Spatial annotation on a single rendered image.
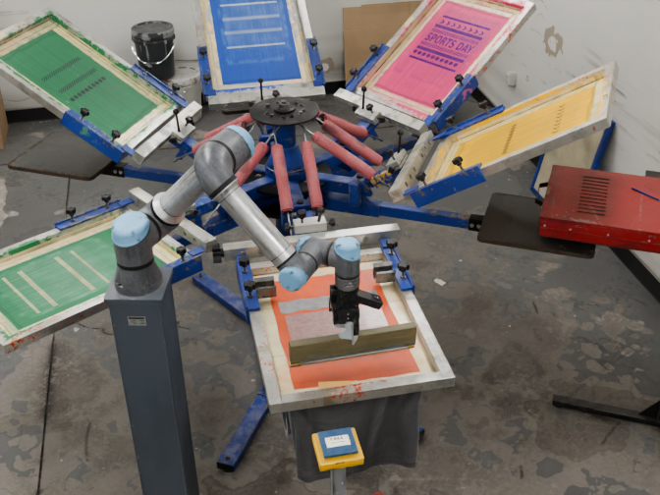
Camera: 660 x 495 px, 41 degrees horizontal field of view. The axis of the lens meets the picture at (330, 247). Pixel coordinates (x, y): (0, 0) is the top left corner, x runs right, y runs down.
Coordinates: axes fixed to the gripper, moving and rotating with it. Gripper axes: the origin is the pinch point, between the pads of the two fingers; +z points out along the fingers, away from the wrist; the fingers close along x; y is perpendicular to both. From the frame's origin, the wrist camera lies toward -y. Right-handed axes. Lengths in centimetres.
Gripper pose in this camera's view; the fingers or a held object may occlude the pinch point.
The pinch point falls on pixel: (354, 337)
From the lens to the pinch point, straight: 273.7
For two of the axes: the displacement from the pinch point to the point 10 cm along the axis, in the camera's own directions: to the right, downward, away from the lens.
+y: -9.8, 1.1, -1.7
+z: 0.1, 8.5, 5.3
